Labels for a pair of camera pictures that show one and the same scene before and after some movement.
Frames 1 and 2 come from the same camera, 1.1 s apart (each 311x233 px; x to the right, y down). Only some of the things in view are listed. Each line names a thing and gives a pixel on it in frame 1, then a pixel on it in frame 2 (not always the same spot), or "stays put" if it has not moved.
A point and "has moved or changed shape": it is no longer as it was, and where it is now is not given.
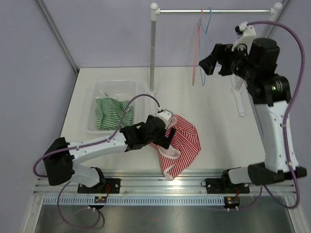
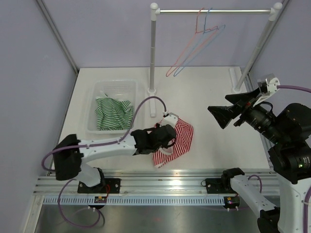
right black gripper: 224,55 to 224,114
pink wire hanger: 196,48 to 199,38
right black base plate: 219,186 stays put
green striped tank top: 109,113 stays put
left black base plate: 111,186 stays put
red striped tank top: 184,145 has moved or changed shape
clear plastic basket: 123,90 stays put
